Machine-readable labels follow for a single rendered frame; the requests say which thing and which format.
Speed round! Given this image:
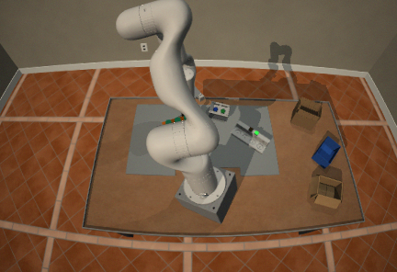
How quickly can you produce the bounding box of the white push-button panel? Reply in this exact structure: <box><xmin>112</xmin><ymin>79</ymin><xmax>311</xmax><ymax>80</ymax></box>
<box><xmin>209</xmin><ymin>101</ymin><xmax>230</xmax><ymax>121</ymax></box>

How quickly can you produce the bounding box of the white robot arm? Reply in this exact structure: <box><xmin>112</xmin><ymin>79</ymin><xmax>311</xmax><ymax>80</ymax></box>
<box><xmin>116</xmin><ymin>0</ymin><xmax>226</xmax><ymax>204</ymax></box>

